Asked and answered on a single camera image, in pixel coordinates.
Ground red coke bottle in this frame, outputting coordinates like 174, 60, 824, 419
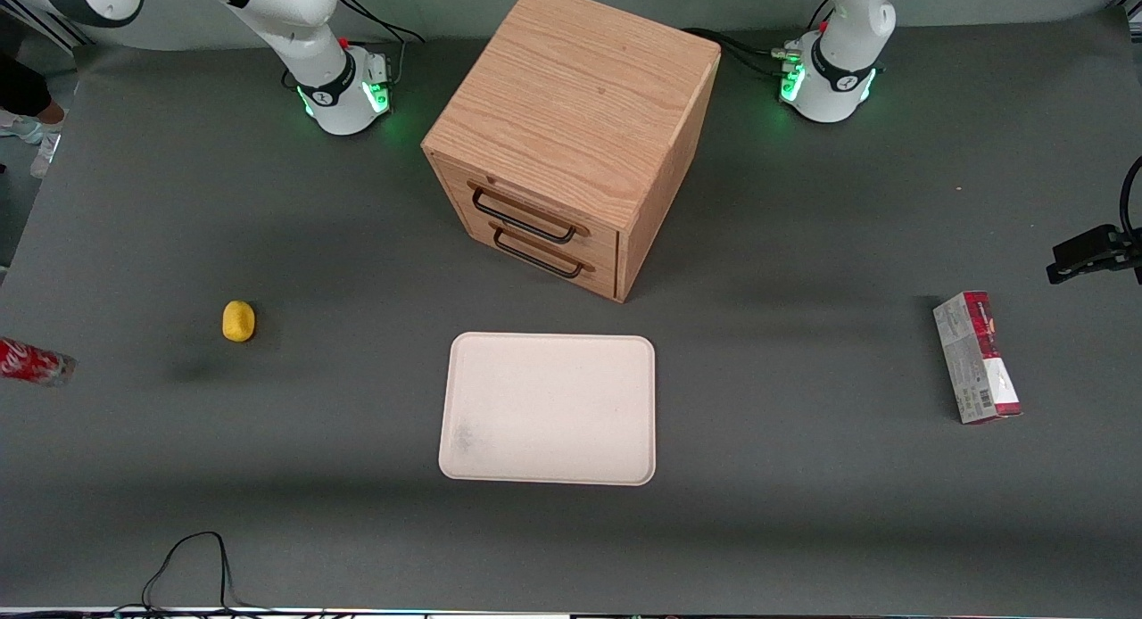
0, 336, 78, 388

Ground cream plastic tray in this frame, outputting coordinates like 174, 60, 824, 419
438, 332, 657, 486

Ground red white cardboard box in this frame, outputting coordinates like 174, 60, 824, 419
932, 290, 1023, 425

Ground wooden drawer front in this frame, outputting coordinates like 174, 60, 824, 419
433, 153, 621, 268
446, 207, 619, 301

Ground wooden drawer cabinet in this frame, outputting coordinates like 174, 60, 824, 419
421, 0, 722, 303

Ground yellow lemon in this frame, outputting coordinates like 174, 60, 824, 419
221, 300, 257, 343

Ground light sneaker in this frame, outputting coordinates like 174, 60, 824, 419
0, 106, 69, 179

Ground person leg black trousers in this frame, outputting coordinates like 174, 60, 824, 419
0, 53, 56, 120

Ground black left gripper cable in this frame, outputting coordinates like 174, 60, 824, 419
1119, 155, 1142, 245

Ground black left arm base cable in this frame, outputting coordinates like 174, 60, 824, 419
683, 27, 804, 80

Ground black arm base cable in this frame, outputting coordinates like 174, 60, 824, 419
683, 27, 804, 80
337, 0, 426, 89

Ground black metal drawer handle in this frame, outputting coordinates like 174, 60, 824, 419
492, 227, 585, 279
470, 186, 578, 245

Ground black right arm base cable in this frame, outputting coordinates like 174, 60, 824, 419
337, 0, 426, 89

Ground thin black looped cable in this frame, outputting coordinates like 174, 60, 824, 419
116, 532, 269, 616

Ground aluminium frame rail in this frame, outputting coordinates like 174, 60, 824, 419
0, 0, 92, 51

